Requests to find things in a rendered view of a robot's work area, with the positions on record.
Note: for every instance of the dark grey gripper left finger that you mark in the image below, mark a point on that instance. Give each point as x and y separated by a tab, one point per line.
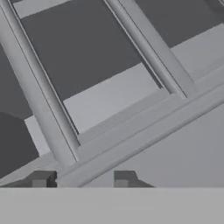
43	176

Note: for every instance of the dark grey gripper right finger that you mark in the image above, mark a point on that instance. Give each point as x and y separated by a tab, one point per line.
124	176

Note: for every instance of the grey glass cabinet door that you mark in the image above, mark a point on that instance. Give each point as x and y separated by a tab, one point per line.
163	49
17	73
43	96

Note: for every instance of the dark grey round object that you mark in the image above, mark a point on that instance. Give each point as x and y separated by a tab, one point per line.
14	145

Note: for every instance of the grey wall cabinet body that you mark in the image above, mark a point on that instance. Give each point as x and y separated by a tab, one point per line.
163	151

